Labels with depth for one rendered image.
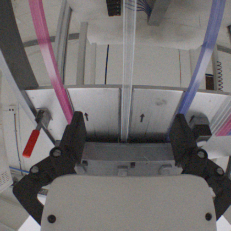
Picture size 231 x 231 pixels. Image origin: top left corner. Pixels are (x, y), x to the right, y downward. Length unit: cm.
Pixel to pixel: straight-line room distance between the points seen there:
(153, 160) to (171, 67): 183
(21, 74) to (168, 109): 28
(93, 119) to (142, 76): 170
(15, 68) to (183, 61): 208
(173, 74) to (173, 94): 183
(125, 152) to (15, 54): 30
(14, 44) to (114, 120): 24
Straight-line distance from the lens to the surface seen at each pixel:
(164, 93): 25
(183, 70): 215
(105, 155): 34
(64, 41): 56
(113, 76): 195
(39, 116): 33
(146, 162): 34
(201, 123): 33
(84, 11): 66
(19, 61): 29
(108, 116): 29
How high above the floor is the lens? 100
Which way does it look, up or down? 4 degrees up
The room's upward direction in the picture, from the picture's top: 179 degrees counter-clockwise
